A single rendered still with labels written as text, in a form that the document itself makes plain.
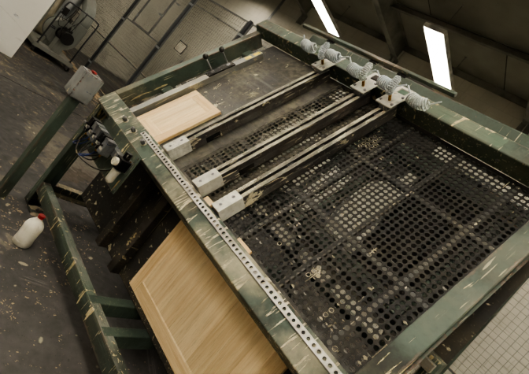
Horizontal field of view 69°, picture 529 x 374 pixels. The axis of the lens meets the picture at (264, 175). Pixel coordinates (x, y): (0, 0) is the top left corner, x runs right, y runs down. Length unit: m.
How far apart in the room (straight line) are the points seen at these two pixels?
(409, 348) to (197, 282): 0.97
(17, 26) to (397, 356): 5.59
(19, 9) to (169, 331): 4.78
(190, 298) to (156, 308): 0.21
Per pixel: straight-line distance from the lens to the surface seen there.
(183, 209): 1.72
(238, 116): 2.11
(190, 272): 1.93
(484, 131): 2.00
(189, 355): 1.88
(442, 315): 1.43
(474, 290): 1.50
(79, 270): 2.21
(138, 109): 2.45
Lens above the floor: 1.28
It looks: 4 degrees down
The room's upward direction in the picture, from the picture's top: 40 degrees clockwise
